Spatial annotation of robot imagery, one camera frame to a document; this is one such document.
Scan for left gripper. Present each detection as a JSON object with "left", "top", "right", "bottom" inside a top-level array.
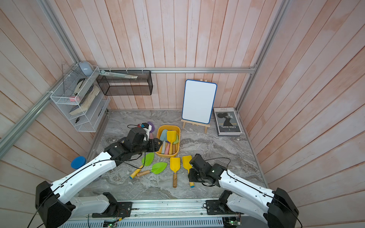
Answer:
[{"left": 132, "top": 138, "right": 163, "bottom": 155}]

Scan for light blue shovel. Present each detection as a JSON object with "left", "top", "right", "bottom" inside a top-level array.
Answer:
[{"left": 160, "top": 129, "right": 168, "bottom": 154}]

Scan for yellow scoop blue-tipped handle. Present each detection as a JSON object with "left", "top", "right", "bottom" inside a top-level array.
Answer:
[{"left": 182, "top": 155, "right": 194, "bottom": 188}]

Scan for light green shovel wooden handle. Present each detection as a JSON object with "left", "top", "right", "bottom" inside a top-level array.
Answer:
[{"left": 173, "top": 135, "right": 179, "bottom": 144}]

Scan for yellow scoop wooden handle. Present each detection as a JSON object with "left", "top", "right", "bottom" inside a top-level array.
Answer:
[{"left": 170, "top": 157, "right": 181, "bottom": 188}]

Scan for purple shovel pink handle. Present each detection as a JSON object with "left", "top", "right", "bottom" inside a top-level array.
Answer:
[
  {"left": 147, "top": 122, "right": 155, "bottom": 139},
  {"left": 164, "top": 142, "right": 171, "bottom": 154}
]

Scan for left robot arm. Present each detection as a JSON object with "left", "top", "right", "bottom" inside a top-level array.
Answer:
[{"left": 35, "top": 127, "right": 163, "bottom": 228}]

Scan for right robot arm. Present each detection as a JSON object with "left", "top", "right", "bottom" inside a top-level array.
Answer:
[{"left": 188, "top": 154, "right": 300, "bottom": 228}]

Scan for wooden easel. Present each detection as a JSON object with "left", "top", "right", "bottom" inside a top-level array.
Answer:
[{"left": 181, "top": 119, "right": 211, "bottom": 134}]

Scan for black mesh basket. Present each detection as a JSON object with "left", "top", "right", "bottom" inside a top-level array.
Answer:
[{"left": 97, "top": 70, "right": 153, "bottom": 96}]

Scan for black and white book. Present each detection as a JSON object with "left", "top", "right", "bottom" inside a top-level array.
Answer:
[{"left": 213, "top": 107, "right": 242, "bottom": 136}]

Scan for blue-lid tube container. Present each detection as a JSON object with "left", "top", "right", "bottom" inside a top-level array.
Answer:
[{"left": 71, "top": 156, "right": 86, "bottom": 170}]

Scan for light green ruler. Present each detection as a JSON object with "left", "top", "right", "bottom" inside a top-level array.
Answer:
[{"left": 100, "top": 70, "right": 138, "bottom": 79}]

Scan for green shovel yellow handle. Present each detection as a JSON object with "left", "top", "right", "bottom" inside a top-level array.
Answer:
[{"left": 129, "top": 153, "right": 155, "bottom": 179}]

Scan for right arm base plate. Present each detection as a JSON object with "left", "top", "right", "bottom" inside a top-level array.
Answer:
[{"left": 203, "top": 199, "right": 236, "bottom": 215}]

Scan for whiteboard blue frame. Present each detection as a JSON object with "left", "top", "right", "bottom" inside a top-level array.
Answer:
[{"left": 182, "top": 79, "right": 217, "bottom": 124}]

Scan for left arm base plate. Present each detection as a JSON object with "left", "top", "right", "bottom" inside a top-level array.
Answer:
[{"left": 91, "top": 201, "right": 133, "bottom": 219}]

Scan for books in wire shelf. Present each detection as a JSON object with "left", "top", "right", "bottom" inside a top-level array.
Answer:
[{"left": 69, "top": 79, "right": 100, "bottom": 116}]

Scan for white wire shelf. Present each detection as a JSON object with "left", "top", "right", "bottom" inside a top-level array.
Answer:
[{"left": 50, "top": 61, "right": 110, "bottom": 133}]

